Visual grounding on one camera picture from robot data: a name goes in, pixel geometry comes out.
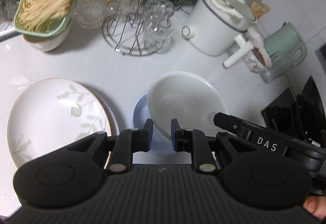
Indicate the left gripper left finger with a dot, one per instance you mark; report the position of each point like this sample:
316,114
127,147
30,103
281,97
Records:
122,147

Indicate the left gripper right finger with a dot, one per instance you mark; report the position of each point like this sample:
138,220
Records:
197,144

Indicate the floral rim plate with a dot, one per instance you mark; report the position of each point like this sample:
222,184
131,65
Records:
114,128

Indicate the white ceramic bowl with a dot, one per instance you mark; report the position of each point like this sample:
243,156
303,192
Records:
187,97
47,44

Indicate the white leaf pattern plate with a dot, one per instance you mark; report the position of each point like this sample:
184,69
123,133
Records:
51,114

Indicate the person's right hand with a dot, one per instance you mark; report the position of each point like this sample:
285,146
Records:
316,205

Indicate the black induction cooktop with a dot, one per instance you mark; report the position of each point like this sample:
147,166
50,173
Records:
301,116

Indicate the textured glass tumbler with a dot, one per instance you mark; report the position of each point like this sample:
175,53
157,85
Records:
281,63

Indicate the white mug with brown contents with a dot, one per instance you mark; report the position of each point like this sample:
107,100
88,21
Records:
257,59

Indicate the crystal glass cup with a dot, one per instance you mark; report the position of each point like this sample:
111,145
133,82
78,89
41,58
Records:
157,29

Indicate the mint green kettle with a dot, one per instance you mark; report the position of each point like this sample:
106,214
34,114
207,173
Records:
288,40

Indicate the white ceramic bowl under colander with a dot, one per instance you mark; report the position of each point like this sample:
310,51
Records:
47,44

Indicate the white electric cooking pot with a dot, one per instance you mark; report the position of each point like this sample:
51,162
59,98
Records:
215,25

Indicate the green colander basket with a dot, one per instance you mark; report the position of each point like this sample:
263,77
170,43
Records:
43,18

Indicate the yellow snack packet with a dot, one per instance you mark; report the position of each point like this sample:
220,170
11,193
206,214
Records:
259,9

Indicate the enoki mushroom bundle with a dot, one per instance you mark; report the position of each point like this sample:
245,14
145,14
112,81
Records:
42,17

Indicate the wire cup holder stand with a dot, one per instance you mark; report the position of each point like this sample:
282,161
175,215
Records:
125,34

